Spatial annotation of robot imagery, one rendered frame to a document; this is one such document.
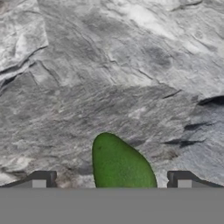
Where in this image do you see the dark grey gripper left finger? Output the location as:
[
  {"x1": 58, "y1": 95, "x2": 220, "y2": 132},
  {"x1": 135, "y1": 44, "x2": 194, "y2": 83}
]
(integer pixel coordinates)
[{"x1": 0, "y1": 170, "x2": 58, "y2": 189}]

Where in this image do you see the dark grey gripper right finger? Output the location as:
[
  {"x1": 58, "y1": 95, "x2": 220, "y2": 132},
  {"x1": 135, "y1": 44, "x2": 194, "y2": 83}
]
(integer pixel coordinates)
[{"x1": 166, "y1": 170, "x2": 224, "y2": 189}]

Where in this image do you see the green avocado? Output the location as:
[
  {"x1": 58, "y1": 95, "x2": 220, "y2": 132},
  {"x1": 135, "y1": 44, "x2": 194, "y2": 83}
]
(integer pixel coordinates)
[{"x1": 91, "y1": 131, "x2": 158, "y2": 189}]

